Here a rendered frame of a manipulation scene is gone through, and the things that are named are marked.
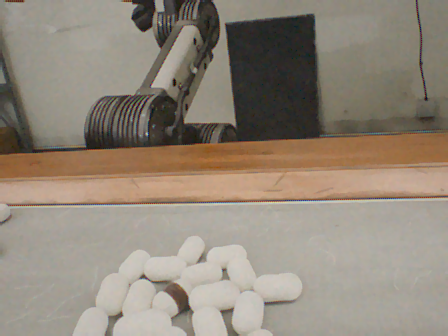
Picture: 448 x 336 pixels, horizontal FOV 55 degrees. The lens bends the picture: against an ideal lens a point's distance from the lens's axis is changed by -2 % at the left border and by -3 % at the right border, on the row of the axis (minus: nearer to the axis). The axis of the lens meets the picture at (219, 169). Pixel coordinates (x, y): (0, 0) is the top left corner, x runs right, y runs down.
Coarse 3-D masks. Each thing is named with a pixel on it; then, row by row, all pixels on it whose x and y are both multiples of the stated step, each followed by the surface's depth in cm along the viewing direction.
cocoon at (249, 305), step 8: (240, 296) 29; (248, 296) 29; (256, 296) 29; (240, 304) 28; (248, 304) 28; (256, 304) 28; (240, 312) 28; (248, 312) 27; (256, 312) 28; (232, 320) 28; (240, 320) 27; (248, 320) 27; (256, 320) 27; (240, 328) 27; (248, 328) 27; (256, 328) 27
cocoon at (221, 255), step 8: (216, 248) 35; (224, 248) 35; (232, 248) 35; (240, 248) 35; (208, 256) 35; (216, 256) 34; (224, 256) 34; (232, 256) 34; (240, 256) 34; (224, 264) 34
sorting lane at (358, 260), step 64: (0, 256) 41; (64, 256) 40; (128, 256) 39; (256, 256) 36; (320, 256) 35; (384, 256) 34; (0, 320) 33; (64, 320) 32; (320, 320) 29; (384, 320) 28
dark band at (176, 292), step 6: (174, 282) 31; (168, 288) 31; (174, 288) 31; (180, 288) 31; (168, 294) 30; (174, 294) 30; (180, 294) 30; (186, 294) 31; (174, 300) 30; (180, 300) 30; (186, 300) 31; (180, 306) 30
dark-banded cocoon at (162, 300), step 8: (176, 280) 31; (184, 280) 32; (184, 288) 31; (192, 288) 31; (160, 296) 30; (168, 296) 30; (152, 304) 30; (160, 304) 30; (168, 304) 30; (168, 312) 30; (176, 312) 30
